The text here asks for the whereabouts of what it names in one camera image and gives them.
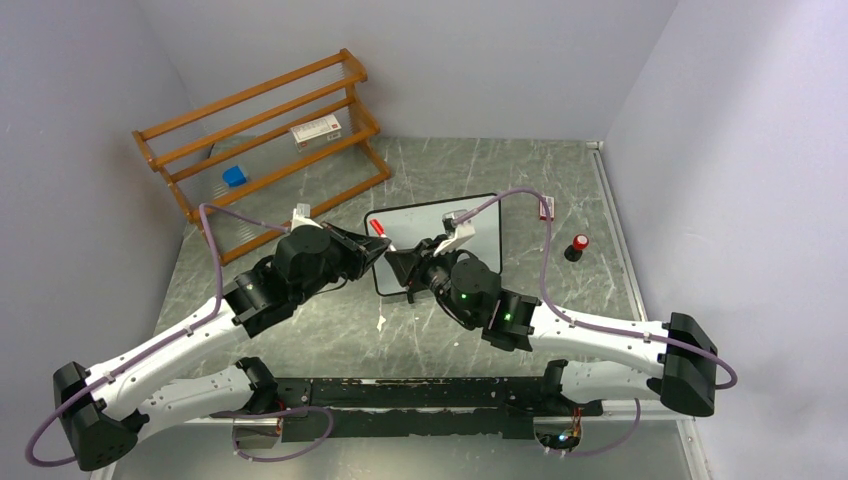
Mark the blue eraser on shelf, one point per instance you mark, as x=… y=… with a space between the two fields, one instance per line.
x=235 y=176

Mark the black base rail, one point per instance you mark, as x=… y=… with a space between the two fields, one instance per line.
x=385 y=408

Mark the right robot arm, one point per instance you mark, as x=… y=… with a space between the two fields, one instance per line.
x=666 y=361

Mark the small whiteboard with black frame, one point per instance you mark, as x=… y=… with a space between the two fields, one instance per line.
x=407 y=225

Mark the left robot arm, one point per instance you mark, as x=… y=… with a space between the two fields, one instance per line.
x=106 y=409

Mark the small red white box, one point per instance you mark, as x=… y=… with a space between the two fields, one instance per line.
x=547 y=208

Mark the wooden tiered shelf rack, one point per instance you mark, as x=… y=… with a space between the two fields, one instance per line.
x=364 y=127

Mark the red black stamp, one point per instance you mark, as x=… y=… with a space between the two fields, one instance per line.
x=575 y=251

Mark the red and white marker pen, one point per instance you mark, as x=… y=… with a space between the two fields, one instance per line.
x=380 y=231

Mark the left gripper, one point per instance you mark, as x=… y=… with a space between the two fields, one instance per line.
x=361 y=251

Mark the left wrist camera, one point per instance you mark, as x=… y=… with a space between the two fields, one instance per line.
x=301 y=216

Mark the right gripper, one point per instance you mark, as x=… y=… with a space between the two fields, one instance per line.
x=410 y=266

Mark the white red box on shelf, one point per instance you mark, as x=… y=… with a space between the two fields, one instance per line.
x=317 y=132

